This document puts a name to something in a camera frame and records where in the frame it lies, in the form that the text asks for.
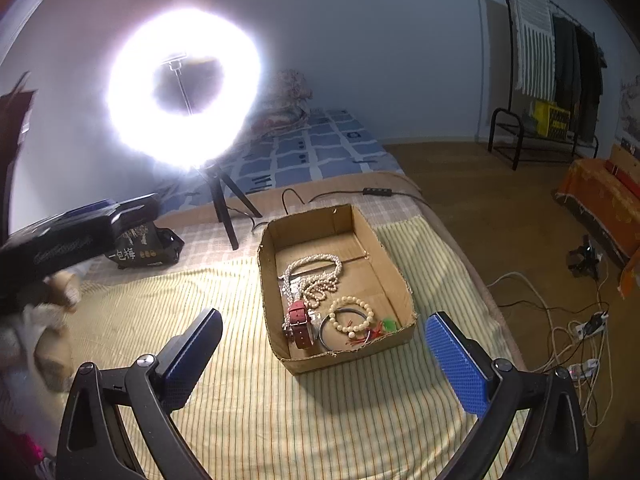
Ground large white pearl necklace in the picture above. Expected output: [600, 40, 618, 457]
[278, 253, 344, 311]

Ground red strap wristwatch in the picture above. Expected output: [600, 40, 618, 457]
[282, 299, 322, 350]

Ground blue bangle with red string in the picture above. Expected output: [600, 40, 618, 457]
[318, 307, 400, 351]

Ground cream bead bracelet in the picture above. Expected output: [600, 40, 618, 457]
[326, 294, 377, 339]

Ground gloved operator hand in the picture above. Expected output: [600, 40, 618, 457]
[1, 270, 81, 393]

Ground black snack bag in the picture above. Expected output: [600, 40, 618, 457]
[105, 222, 184, 270]

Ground black tripod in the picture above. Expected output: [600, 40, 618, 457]
[200, 162, 262, 250]

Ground yellow striped bed sheet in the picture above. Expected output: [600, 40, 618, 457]
[68, 228, 474, 479]

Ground folded floral quilt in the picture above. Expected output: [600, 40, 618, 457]
[247, 68, 314, 136]

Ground blue patterned bed cover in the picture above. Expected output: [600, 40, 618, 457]
[159, 106, 407, 212]

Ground cardboard box tray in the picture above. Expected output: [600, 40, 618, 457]
[257, 205, 416, 375]

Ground orange covered box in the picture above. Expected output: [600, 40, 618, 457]
[555, 142, 640, 298]

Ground black metal rack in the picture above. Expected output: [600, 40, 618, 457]
[487, 107, 600, 171]

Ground yellow box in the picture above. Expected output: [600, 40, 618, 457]
[530, 100, 570, 141]

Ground hanging clothes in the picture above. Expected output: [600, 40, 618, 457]
[509, 0, 606, 144]

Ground white ring light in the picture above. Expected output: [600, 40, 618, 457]
[105, 8, 262, 170]

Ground white power strip cables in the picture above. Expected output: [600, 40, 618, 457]
[487, 238, 616, 429]

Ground black power cable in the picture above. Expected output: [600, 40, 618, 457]
[252, 186, 426, 233]

